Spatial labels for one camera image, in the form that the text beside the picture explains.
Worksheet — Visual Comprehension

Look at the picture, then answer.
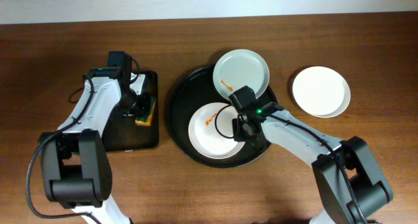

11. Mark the green yellow sponge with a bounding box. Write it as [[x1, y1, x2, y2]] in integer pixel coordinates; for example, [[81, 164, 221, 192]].
[[135, 95, 157, 127]]

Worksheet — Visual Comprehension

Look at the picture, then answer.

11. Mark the white pink plate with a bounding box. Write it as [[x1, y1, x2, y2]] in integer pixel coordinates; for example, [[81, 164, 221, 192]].
[[188, 103, 244, 159]]

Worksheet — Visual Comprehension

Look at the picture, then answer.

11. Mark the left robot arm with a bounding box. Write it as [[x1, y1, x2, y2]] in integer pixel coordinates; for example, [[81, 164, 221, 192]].
[[33, 63, 159, 223]]

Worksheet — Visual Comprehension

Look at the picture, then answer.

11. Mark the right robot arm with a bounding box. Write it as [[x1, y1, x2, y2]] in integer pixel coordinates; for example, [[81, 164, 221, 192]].
[[239, 103, 393, 223]]

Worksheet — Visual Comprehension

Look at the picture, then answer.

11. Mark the rectangular black tray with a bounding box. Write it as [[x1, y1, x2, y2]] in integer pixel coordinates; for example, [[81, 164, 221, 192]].
[[102, 71, 159, 152]]

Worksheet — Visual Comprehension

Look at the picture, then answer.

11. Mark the round black tray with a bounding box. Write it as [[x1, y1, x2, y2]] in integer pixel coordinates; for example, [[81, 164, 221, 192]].
[[166, 64, 271, 168]]

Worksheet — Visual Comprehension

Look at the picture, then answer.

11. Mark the pale green plate top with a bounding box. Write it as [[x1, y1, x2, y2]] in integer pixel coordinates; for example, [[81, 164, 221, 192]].
[[213, 49, 270, 100]]

